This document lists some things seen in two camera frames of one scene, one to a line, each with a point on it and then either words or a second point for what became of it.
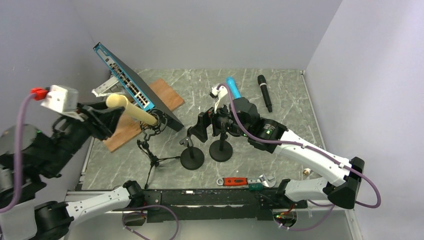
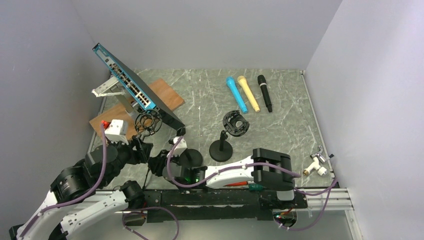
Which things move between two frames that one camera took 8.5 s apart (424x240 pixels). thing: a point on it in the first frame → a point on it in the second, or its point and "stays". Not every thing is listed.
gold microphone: (119, 100) → (243, 81)
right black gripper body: (222, 121) → (163, 160)
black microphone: (263, 84) stays
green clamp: (255, 186) stays
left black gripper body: (99, 128) → (136, 156)
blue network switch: (142, 93) stays
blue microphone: (232, 82) stays
